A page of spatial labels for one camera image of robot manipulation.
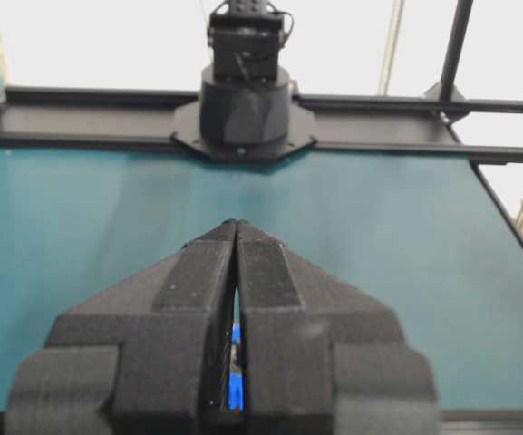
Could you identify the blue plastic gear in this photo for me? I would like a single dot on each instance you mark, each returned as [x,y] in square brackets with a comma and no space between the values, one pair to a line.
[236,395]

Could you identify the black upright frame post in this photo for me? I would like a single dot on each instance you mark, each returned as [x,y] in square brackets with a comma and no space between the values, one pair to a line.
[445,90]

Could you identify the black aluminium frame rail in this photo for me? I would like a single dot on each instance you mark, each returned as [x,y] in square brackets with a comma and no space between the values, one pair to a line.
[168,122]

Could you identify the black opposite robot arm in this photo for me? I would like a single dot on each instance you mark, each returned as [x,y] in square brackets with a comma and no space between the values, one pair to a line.
[244,98]

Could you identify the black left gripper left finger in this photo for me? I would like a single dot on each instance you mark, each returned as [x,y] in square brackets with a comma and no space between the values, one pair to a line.
[144,356]

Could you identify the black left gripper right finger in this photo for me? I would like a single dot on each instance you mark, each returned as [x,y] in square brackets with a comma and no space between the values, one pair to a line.
[321,356]

